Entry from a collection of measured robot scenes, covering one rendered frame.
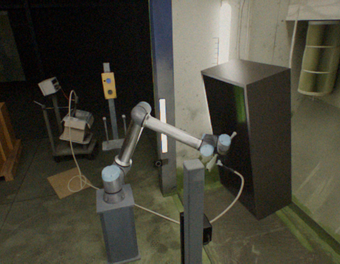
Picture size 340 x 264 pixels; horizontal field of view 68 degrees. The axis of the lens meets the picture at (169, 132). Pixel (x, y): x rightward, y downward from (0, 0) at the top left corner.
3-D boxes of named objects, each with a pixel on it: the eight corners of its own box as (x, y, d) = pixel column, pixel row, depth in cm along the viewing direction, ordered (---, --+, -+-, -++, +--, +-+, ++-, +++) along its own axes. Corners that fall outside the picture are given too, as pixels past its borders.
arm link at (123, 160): (106, 175, 222) (132, 102, 188) (114, 165, 237) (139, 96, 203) (121, 183, 221) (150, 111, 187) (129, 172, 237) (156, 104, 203)
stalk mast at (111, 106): (125, 191, 327) (108, 62, 261) (125, 194, 321) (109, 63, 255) (120, 193, 325) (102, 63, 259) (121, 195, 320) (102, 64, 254)
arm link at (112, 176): (100, 191, 208) (97, 174, 201) (109, 179, 223) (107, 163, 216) (118, 194, 205) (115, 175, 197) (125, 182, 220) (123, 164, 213)
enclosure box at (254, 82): (248, 169, 269) (236, 58, 215) (292, 203, 218) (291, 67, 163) (219, 183, 261) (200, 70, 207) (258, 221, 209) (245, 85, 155)
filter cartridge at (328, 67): (336, 99, 277) (355, 17, 243) (326, 108, 254) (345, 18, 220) (301, 94, 301) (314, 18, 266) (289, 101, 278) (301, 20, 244)
